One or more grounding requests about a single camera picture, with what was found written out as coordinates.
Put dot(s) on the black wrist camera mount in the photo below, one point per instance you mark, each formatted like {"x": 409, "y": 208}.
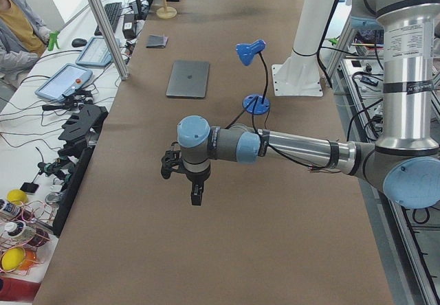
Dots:
{"x": 172, "y": 162}

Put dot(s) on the black power adapter box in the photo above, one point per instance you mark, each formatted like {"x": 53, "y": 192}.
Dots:
{"x": 129, "y": 28}

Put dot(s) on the blue desk lamp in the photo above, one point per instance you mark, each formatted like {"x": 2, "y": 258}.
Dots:
{"x": 256, "y": 101}

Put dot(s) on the blue teach pendant tablet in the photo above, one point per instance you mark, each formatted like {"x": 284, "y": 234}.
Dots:
{"x": 64, "y": 82}

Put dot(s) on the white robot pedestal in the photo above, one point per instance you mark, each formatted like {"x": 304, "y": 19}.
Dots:
{"x": 299, "y": 75}

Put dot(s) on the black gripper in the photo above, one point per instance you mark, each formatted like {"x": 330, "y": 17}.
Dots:
{"x": 196, "y": 181}

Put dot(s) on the black tool rack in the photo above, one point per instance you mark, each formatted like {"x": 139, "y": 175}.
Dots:
{"x": 76, "y": 132}

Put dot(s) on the yellow ball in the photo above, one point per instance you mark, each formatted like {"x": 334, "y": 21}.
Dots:
{"x": 17, "y": 196}

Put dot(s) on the person in yellow shirt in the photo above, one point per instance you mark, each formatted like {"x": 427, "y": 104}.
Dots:
{"x": 24, "y": 38}

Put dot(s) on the aluminium frame post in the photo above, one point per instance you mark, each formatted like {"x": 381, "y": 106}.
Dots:
{"x": 109, "y": 38}

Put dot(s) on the copper wire basket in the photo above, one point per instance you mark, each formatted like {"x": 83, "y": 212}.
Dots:
{"x": 27, "y": 238}

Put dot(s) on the dark fabric wallet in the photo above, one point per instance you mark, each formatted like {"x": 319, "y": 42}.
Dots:
{"x": 156, "y": 41}

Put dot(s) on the black keyboard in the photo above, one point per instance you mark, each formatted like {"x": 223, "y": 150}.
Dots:
{"x": 113, "y": 12}

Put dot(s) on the green clamp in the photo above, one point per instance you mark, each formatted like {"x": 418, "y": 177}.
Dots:
{"x": 53, "y": 40}

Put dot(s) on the grey laptop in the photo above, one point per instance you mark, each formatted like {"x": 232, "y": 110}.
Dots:
{"x": 188, "y": 79}

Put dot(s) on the wooden stand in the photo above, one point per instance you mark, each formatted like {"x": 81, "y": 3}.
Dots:
{"x": 166, "y": 11}

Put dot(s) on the black computer mouse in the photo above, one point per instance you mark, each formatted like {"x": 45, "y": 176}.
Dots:
{"x": 78, "y": 42}

